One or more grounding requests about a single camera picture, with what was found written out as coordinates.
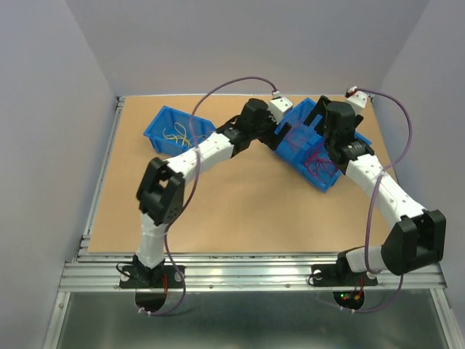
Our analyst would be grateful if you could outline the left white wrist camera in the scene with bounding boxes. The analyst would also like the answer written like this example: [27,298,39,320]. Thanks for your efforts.
[268,96,294,124]

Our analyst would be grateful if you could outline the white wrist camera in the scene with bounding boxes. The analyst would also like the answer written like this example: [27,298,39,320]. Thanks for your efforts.
[344,86,368,115]
[268,96,294,124]

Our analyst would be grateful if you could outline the red wire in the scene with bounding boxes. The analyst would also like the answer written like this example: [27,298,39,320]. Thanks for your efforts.
[304,145,341,181]

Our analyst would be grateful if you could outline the yellow wire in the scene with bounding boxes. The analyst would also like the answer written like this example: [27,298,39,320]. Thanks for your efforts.
[162,121,193,150]

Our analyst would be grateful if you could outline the large divided blue bin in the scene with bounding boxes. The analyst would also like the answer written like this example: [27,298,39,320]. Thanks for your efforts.
[274,97,373,193]

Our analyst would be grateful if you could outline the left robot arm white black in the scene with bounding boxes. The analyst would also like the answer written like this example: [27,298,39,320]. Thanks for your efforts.
[133,97,294,286]

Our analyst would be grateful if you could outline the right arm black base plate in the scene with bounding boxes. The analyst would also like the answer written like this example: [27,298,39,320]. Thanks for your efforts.
[307,264,378,287]

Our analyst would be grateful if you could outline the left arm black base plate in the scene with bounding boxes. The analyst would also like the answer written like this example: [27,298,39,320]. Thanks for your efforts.
[116,263,185,289]

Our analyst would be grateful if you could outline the aluminium frame rails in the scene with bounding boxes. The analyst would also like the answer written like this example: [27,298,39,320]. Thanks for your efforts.
[45,95,460,348]

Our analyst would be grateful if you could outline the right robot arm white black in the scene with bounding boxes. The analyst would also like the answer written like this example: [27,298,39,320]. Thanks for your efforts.
[304,89,446,284]

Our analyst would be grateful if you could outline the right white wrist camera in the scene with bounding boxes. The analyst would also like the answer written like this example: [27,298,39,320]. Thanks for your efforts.
[344,86,368,115]

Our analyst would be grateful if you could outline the small blue bin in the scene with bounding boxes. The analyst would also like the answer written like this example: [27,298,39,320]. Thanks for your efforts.
[143,106,216,156]

